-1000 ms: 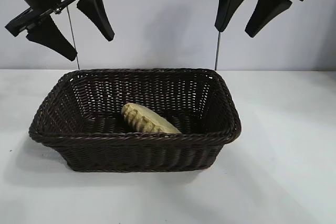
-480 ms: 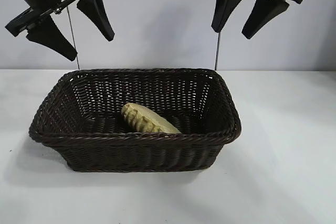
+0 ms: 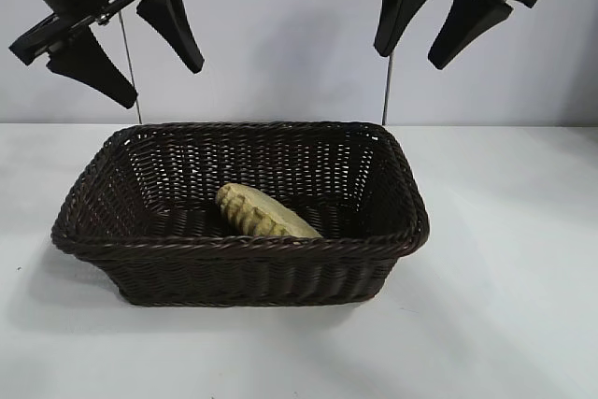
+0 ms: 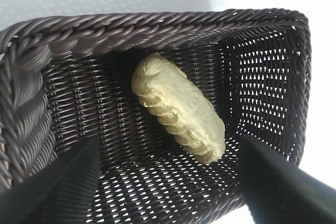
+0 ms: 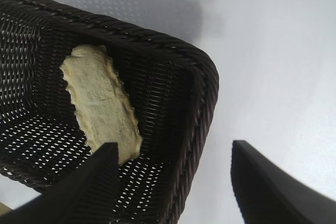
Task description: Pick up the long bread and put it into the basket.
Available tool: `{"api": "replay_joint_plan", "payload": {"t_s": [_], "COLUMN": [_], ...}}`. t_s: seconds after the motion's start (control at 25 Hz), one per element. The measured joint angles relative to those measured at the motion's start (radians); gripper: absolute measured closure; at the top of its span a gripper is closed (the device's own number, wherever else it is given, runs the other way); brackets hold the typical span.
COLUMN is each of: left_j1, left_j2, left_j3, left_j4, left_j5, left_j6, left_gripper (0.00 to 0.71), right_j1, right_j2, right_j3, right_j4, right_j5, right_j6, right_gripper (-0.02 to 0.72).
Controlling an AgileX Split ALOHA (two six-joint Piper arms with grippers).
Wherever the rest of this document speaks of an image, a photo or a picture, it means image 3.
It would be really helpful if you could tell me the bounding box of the thin metal rod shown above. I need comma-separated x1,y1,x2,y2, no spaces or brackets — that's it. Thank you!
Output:
381,55,393,125
119,10,143,125

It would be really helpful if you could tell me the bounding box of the long striped bread loaf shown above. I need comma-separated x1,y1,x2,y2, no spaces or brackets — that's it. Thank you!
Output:
214,182,323,239

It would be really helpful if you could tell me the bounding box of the dark brown wicker basket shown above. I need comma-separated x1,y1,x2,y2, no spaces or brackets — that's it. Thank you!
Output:
50,121,431,309

